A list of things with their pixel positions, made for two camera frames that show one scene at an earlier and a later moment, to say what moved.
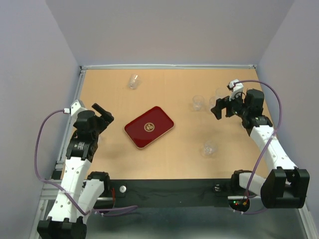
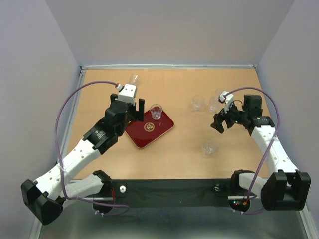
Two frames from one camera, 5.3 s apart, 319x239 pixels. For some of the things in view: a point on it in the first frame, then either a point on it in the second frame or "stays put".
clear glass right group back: [220, 93] stays put
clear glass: [211, 148] stays put
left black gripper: [105, 114] -> [137, 115]
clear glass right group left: [198, 100] stays put
